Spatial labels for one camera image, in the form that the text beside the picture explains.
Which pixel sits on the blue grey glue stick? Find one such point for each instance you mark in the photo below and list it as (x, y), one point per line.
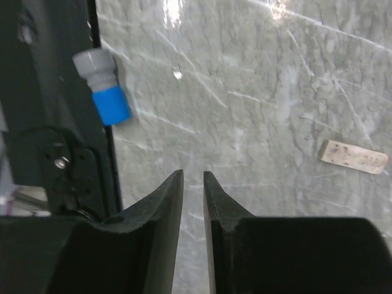
(98, 68)

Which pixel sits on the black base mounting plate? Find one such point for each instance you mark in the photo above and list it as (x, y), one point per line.
(53, 136)

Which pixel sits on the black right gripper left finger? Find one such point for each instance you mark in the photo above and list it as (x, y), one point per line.
(131, 252)

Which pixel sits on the small beige eraser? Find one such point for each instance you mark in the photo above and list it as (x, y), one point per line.
(352, 156)

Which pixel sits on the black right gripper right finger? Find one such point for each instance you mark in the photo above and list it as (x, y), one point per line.
(250, 254)

